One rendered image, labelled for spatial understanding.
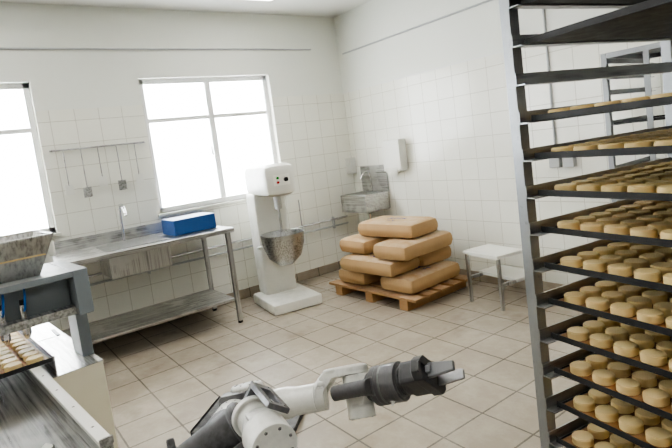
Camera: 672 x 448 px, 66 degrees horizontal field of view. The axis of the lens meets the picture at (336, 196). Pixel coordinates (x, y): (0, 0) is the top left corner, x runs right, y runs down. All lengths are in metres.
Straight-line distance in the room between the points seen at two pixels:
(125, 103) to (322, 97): 2.24
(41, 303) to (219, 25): 4.15
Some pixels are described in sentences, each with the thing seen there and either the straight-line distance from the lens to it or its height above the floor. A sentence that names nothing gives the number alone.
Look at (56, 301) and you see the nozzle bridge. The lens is 2.12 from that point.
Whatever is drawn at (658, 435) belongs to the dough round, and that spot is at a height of 0.79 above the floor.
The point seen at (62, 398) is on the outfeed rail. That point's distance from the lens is 1.71.
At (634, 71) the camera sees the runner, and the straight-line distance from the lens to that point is 1.67.
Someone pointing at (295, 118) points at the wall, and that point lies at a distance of 5.98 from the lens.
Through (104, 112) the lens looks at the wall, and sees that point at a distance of 5.22.
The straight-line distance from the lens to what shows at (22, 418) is 1.84.
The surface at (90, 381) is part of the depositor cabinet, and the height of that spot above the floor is 0.78.
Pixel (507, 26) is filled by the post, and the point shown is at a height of 1.72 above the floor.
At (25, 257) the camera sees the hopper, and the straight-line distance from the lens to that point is 2.04.
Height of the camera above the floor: 1.50
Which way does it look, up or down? 6 degrees down
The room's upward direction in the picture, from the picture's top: 7 degrees counter-clockwise
